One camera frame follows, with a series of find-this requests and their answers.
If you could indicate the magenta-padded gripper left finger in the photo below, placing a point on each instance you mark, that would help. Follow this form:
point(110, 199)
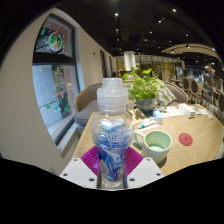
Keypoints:
point(78, 171)

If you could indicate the white printed leaflet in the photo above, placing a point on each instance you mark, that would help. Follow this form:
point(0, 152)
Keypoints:
point(173, 111)

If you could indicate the grey curved sofa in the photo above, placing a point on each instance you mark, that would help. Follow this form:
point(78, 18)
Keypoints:
point(86, 113)

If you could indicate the window with festive decals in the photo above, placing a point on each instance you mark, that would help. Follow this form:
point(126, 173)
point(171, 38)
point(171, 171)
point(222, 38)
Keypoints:
point(50, 93)

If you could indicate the group of ceiling lights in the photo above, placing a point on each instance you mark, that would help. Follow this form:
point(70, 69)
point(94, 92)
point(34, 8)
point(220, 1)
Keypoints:
point(116, 14)

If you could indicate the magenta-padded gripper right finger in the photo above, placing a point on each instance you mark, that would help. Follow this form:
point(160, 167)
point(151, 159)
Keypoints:
point(145, 171)

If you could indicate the green potted plant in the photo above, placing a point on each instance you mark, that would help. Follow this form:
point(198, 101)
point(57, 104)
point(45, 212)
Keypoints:
point(145, 88)

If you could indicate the white round column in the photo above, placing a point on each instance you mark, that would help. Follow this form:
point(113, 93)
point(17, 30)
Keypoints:
point(129, 60)

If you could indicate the light blue tissue pack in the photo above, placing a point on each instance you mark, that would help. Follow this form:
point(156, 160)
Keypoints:
point(158, 116)

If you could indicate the grey white chevron pillow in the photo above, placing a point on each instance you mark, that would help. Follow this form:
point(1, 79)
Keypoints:
point(170, 96)

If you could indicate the group of dining chairs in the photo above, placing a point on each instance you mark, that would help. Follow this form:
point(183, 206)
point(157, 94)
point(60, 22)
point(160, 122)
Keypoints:
point(195, 87)

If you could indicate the clear blue-label water bottle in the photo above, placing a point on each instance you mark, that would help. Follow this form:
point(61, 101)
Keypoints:
point(111, 133)

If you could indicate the clear drinking glass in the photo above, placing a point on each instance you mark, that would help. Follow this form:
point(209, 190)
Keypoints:
point(211, 111)

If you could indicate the white orange carton box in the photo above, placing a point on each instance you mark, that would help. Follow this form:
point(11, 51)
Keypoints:
point(186, 110)

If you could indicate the flat round red coaster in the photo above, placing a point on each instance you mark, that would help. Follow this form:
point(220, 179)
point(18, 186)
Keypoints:
point(185, 139)

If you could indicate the pale green mug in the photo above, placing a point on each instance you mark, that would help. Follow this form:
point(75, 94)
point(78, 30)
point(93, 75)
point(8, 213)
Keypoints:
point(155, 146)

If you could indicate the white tube with teal cap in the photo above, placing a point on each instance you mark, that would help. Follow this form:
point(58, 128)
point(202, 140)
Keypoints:
point(146, 124)

